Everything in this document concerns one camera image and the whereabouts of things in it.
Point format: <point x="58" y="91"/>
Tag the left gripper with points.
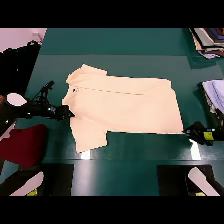
<point x="60" y="111"/>

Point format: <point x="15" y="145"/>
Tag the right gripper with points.
<point x="204" y="134"/>

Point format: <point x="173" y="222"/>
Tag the cream shirt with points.
<point x="123" y="106"/>

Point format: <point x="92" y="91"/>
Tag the red garment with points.
<point x="25" y="146"/>

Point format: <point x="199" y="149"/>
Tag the heap of clothes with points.
<point x="208" y="41"/>

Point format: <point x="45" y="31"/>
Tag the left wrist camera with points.
<point x="46" y="89"/>

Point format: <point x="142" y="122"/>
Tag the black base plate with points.
<point x="61" y="180"/>
<point x="170" y="180"/>

